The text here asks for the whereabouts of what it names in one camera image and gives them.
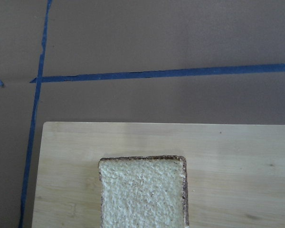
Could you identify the wooden cutting board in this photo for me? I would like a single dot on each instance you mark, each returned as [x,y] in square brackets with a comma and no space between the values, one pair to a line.
[236,173]

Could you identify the bread slice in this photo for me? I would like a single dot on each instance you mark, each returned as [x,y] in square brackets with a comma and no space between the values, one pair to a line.
[144,192]

